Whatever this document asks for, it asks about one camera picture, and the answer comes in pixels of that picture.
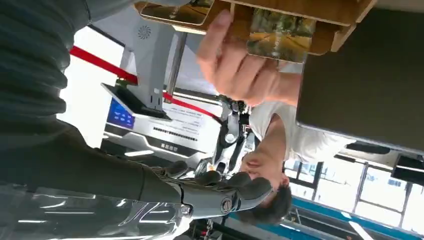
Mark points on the person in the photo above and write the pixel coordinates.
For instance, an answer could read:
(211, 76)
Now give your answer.
(298, 136)

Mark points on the person's right hand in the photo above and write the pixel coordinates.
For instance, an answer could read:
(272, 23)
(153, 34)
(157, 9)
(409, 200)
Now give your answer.
(238, 73)

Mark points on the white kiosk stand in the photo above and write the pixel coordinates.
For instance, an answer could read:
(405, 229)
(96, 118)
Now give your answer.
(149, 59)

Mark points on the blue barrier rail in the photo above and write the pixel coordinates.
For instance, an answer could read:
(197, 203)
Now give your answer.
(331, 222)

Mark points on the black framed window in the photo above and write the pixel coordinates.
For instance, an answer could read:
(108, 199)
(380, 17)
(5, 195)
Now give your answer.
(364, 188)

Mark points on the wooden slotted card box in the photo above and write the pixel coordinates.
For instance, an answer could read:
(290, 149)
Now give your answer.
(324, 13)

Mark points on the grey laptop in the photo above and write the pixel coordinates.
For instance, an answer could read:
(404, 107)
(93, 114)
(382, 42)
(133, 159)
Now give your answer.
(364, 82)

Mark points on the machine with blue screen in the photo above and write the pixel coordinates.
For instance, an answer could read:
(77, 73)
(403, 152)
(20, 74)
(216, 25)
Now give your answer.
(165, 132)

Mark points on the chrome stanchion post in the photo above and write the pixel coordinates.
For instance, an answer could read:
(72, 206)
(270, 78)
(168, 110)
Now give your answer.
(175, 63)

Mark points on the gold printed card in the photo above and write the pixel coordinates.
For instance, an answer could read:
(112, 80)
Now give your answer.
(281, 36)
(179, 13)

